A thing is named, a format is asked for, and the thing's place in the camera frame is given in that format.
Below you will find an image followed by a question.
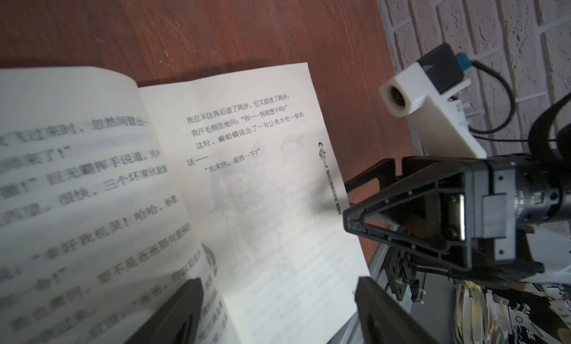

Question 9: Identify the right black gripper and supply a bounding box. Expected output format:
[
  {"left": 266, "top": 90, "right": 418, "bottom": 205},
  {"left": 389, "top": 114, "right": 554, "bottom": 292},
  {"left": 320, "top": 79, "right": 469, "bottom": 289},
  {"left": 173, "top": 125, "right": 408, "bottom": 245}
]
[{"left": 343, "top": 155, "right": 570, "bottom": 282}]

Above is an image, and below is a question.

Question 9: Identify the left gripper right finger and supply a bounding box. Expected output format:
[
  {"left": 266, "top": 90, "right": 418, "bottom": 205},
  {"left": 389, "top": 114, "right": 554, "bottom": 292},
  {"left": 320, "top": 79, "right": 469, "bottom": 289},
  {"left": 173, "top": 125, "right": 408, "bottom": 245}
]
[{"left": 355, "top": 277, "right": 437, "bottom": 344}]

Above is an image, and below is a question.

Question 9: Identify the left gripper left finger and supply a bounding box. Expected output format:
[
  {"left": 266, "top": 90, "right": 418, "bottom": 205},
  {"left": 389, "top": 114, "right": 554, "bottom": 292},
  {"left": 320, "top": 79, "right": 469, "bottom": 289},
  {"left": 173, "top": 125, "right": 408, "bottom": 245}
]
[{"left": 126, "top": 278, "right": 205, "bottom": 344}]

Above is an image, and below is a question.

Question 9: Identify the yellow children's book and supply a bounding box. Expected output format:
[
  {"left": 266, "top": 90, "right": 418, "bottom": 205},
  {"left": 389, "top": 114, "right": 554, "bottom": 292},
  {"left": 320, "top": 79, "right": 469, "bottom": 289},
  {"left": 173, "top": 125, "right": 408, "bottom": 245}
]
[{"left": 1, "top": 63, "right": 368, "bottom": 343}]

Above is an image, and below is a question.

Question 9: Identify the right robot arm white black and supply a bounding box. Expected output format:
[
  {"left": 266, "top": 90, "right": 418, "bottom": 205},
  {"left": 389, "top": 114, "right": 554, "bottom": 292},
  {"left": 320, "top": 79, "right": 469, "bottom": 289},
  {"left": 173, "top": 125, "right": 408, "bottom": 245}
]
[{"left": 343, "top": 97, "right": 570, "bottom": 288}]

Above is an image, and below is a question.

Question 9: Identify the magazine pile under table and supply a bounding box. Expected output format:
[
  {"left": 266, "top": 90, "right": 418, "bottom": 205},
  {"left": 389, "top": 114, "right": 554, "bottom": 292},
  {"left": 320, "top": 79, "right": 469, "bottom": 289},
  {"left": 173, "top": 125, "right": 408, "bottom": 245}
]
[{"left": 452, "top": 282, "right": 570, "bottom": 343}]

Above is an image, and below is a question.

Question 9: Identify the aluminium frame rail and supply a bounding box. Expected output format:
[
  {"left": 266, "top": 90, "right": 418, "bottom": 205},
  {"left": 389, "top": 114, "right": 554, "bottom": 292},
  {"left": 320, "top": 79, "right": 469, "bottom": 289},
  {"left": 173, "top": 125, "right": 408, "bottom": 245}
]
[{"left": 327, "top": 243, "right": 456, "bottom": 344}]

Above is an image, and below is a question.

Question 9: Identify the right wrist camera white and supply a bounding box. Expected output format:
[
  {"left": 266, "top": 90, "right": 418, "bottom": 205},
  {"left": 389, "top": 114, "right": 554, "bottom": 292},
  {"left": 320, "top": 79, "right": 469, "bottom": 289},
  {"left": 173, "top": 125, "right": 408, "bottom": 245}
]
[{"left": 379, "top": 43, "right": 488, "bottom": 159}]

